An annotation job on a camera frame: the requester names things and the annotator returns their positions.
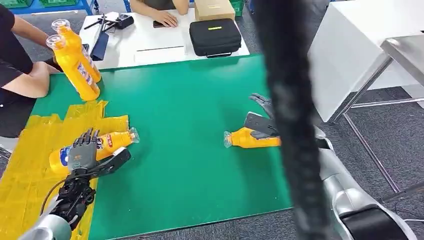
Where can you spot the green table mat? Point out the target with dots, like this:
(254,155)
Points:
(182,132)

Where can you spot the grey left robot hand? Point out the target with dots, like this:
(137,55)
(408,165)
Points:
(82,155)

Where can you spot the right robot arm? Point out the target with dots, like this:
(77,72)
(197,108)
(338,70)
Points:
(344,195)

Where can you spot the green plastic crate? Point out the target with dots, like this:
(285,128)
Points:
(238,6)
(15,2)
(59,2)

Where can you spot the dark blue pouch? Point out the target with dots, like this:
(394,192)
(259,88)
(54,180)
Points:
(99,48)

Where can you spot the steel frame table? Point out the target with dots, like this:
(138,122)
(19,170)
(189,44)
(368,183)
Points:
(407,53)

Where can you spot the brown cardboard box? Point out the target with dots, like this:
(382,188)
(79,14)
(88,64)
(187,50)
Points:
(213,10)

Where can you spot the black folding tripod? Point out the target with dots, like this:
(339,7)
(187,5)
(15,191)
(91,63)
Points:
(99,22)

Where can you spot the black smartphone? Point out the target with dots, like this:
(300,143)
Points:
(158,24)

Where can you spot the orange drink bottle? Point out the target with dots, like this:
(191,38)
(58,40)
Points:
(112,142)
(74,38)
(78,74)
(246,139)

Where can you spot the black zip case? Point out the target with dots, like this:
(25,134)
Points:
(215,38)

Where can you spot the person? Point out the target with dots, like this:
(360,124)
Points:
(16,76)
(162,15)

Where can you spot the blue metal rack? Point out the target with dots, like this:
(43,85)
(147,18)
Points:
(59,7)

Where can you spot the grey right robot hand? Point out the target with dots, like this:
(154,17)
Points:
(261,124)

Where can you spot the yellow plastic sheet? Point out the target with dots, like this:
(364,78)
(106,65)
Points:
(30,159)

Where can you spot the white cabinet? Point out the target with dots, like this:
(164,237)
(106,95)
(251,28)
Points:
(341,49)

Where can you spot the white table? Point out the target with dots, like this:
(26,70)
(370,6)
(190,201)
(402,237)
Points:
(149,36)

